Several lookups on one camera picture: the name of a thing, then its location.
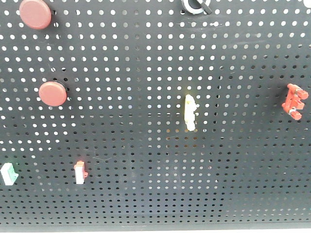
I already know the red mushroom button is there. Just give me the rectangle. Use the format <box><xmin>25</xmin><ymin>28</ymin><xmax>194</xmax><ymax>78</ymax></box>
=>
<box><xmin>39</xmin><ymin>82</ymin><xmax>67</xmax><ymax>107</ymax></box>
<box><xmin>19</xmin><ymin>0</ymin><xmax>52</xmax><ymax>30</ymax></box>

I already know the black silver rotary selector switch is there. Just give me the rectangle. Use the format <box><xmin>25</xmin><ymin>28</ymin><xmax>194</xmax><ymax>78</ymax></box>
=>
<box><xmin>181</xmin><ymin>0</ymin><xmax>213</xmax><ymax>15</ymax></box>

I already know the black perforated pegboard panel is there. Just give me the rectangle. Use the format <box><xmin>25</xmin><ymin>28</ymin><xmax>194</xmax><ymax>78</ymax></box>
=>
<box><xmin>0</xmin><ymin>0</ymin><xmax>311</xmax><ymax>232</ymax></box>

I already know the yellow toggle switch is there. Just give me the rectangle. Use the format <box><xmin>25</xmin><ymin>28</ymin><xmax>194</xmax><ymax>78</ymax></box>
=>
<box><xmin>184</xmin><ymin>94</ymin><xmax>197</xmax><ymax>132</ymax></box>

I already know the white red rocker switch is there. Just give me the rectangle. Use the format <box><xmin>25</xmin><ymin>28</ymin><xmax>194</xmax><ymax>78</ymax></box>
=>
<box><xmin>74</xmin><ymin>161</ymin><xmax>88</xmax><ymax>184</ymax></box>

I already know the red toggle switch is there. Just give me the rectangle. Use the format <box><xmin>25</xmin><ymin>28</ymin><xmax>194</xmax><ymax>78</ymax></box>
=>
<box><xmin>282</xmin><ymin>83</ymin><xmax>309</xmax><ymax>120</ymax></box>

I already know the white green rocker switch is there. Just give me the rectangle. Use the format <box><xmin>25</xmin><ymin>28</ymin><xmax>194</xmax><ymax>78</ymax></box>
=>
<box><xmin>0</xmin><ymin>163</ymin><xmax>19</xmax><ymax>186</ymax></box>

